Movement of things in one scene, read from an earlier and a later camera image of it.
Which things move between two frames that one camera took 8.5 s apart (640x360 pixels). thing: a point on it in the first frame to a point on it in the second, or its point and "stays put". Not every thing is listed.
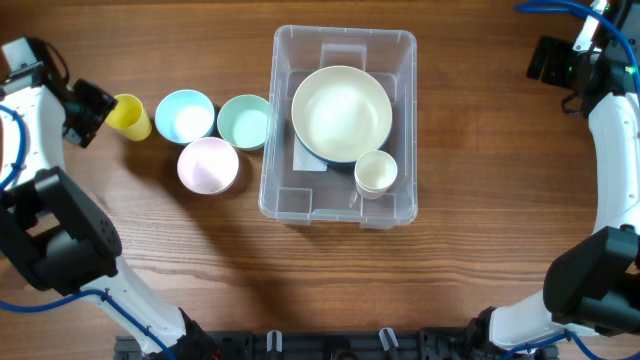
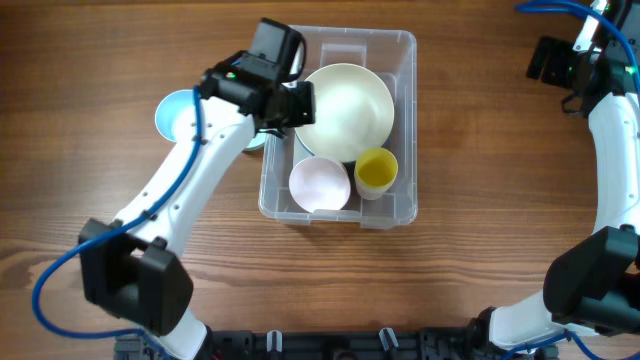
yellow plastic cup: x=129 y=118 to x=375 y=171
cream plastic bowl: x=342 y=113 stays put
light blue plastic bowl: x=184 y=115 stays put
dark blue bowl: x=329 y=161 to x=300 y=150
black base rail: x=363 y=344 stays put
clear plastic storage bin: x=340 y=141 stays put
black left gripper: x=104 y=104 to x=307 y=109
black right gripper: x=560 y=50 stays put
